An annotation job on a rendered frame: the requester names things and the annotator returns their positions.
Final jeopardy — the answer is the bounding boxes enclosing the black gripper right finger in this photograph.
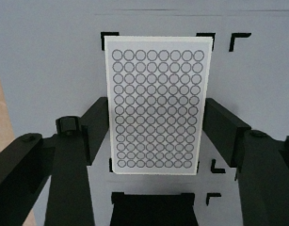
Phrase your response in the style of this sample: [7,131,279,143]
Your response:
[201,98,289,226]

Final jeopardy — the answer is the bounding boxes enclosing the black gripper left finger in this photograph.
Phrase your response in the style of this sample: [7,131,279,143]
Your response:
[0,97,109,226]

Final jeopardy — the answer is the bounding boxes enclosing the white well plate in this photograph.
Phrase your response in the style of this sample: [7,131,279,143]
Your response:
[104,36,213,175]

